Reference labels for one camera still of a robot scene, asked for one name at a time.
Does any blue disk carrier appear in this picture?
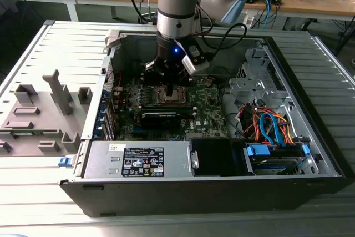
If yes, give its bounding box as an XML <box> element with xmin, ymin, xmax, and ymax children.
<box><xmin>245</xmin><ymin>142</ymin><xmax>311</xmax><ymax>175</ymax></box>

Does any silver hard disk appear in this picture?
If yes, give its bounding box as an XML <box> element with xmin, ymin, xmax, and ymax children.
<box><xmin>253</xmin><ymin>158</ymin><xmax>302</xmax><ymax>175</ymax></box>

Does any blue wire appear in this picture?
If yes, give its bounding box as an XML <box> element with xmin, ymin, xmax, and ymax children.
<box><xmin>259</xmin><ymin>112</ymin><xmax>289</xmax><ymax>148</ymax></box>

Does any green RAM stick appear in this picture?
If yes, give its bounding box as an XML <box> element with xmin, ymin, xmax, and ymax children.
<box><xmin>12</xmin><ymin>130</ymin><xmax>45</xmax><ymax>137</ymax></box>

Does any grey power supply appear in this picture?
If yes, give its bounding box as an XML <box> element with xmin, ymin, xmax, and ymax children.
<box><xmin>83</xmin><ymin>140</ymin><xmax>195</xmax><ymax>179</ymax></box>

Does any silver green CPU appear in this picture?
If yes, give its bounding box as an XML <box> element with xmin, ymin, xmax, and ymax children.
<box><xmin>163</xmin><ymin>92</ymin><xmax>181</xmax><ymax>102</ymax></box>

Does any black PC case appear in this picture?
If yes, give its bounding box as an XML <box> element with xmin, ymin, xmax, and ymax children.
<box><xmin>59</xmin><ymin>27</ymin><xmax>347</xmax><ymax>218</ymax></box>

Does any black graphics card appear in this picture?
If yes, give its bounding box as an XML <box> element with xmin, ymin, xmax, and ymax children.
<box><xmin>133</xmin><ymin>110</ymin><xmax>195</xmax><ymax>132</ymax></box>

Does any grey parts rack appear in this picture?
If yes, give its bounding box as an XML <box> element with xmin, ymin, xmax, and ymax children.
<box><xmin>0</xmin><ymin>69</ymin><xmax>94</xmax><ymax>158</ymax></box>

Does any metal socket cover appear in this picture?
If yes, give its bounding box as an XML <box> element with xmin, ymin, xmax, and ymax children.
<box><xmin>157</xmin><ymin>85</ymin><xmax>189</xmax><ymax>106</ymax></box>

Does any black camera cable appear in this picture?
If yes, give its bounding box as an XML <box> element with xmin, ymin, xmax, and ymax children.
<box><xmin>198</xmin><ymin>23</ymin><xmax>248</xmax><ymax>54</ymax></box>

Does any silver metal drive cage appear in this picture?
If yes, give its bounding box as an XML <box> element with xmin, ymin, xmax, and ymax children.
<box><xmin>229</xmin><ymin>47</ymin><xmax>292</xmax><ymax>104</ymax></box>

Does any thin black wire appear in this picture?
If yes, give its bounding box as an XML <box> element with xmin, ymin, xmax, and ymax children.
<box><xmin>209</xmin><ymin>65</ymin><xmax>236</xmax><ymax>80</ymax></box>

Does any grey case latch handle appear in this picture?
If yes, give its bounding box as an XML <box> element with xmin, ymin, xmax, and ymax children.
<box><xmin>104</xmin><ymin>29</ymin><xmax>128</xmax><ymax>54</ymax></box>

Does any green motherboard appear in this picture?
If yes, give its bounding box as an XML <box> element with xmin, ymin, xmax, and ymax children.
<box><xmin>110</xmin><ymin>75</ymin><xmax>232</xmax><ymax>141</ymax></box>

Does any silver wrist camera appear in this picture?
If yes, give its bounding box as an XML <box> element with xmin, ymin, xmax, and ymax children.
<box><xmin>180</xmin><ymin>44</ymin><xmax>210</xmax><ymax>76</ymax></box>

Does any black plastic fan shroud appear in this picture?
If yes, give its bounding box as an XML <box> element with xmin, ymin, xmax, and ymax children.
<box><xmin>190</xmin><ymin>138</ymin><xmax>245</xmax><ymax>177</ymax></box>

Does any CPU socket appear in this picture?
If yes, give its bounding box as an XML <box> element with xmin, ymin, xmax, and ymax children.
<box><xmin>156</xmin><ymin>84</ymin><xmax>190</xmax><ymax>107</ymax></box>

